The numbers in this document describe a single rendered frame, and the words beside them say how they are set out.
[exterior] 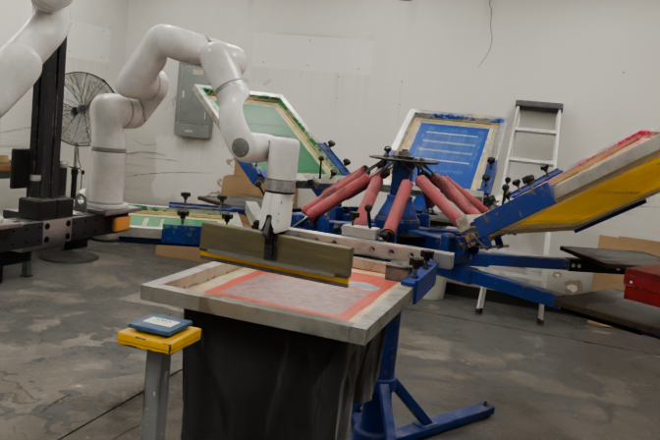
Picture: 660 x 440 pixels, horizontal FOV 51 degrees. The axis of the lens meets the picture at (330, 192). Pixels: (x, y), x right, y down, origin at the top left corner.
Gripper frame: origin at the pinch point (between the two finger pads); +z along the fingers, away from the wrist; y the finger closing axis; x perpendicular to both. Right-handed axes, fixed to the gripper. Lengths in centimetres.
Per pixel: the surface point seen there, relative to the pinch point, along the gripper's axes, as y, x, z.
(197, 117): -448, -284, -20
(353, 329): 13.7, 26.8, 11.1
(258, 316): 13.8, 3.9, 12.9
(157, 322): 32.0, -11.6, 13.0
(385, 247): -68, 12, 7
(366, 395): -24, 22, 41
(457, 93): -459, -36, -67
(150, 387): 33.0, -11.3, 27.1
